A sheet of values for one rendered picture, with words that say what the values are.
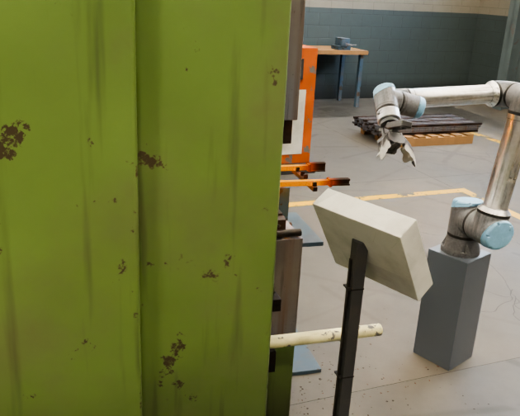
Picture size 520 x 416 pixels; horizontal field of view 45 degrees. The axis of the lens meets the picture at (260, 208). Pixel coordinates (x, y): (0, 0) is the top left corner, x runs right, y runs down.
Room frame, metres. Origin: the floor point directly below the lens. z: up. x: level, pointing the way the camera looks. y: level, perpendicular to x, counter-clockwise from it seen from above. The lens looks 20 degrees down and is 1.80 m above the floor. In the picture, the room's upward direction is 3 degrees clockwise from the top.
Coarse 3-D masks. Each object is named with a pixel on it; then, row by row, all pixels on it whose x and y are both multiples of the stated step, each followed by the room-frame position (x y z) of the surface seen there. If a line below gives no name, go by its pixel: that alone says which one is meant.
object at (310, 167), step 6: (312, 162) 2.97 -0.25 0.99; (318, 162) 2.98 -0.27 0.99; (324, 162) 2.98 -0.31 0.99; (282, 168) 2.90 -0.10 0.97; (288, 168) 2.91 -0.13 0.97; (294, 168) 2.92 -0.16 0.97; (300, 168) 2.93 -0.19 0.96; (306, 168) 2.94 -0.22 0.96; (312, 168) 2.96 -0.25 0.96; (318, 168) 2.97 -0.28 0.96; (324, 168) 2.98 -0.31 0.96
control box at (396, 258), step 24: (336, 192) 1.86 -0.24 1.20; (336, 216) 1.78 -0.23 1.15; (360, 216) 1.72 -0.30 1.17; (384, 216) 1.69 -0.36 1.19; (336, 240) 1.86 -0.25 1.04; (360, 240) 1.75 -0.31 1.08; (384, 240) 1.66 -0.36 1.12; (408, 240) 1.62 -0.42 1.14; (384, 264) 1.72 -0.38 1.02; (408, 264) 1.64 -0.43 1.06; (408, 288) 1.69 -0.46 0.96
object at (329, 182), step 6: (282, 180) 2.68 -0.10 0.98; (288, 180) 2.68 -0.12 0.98; (294, 180) 2.69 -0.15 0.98; (300, 180) 2.69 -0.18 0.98; (306, 180) 2.70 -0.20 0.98; (312, 180) 2.70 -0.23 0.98; (318, 180) 2.71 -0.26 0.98; (324, 180) 2.71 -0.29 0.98; (330, 180) 2.70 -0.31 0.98; (336, 180) 2.72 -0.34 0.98; (342, 180) 2.73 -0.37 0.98; (348, 180) 2.73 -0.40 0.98; (282, 186) 2.65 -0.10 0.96; (288, 186) 2.66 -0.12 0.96; (294, 186) 2.67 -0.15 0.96; (300, 186) 2.67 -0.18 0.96; (330, 186) 2.70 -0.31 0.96
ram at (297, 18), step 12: (300, 0) 2.12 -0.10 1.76; (300, 12) 2.12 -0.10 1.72; (300, 24) 2.12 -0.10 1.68; (300, 36) 2.12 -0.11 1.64; (300, 48) 2.12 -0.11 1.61; (288, 60) 2.11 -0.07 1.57; (300, 60) 2.13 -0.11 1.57; (288, 72) 2.11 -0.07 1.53; (288, 84) 2.11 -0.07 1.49; (288, 96) 2.11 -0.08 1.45; (288, 108) 2.12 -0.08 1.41; (288, 120) 2.12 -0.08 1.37
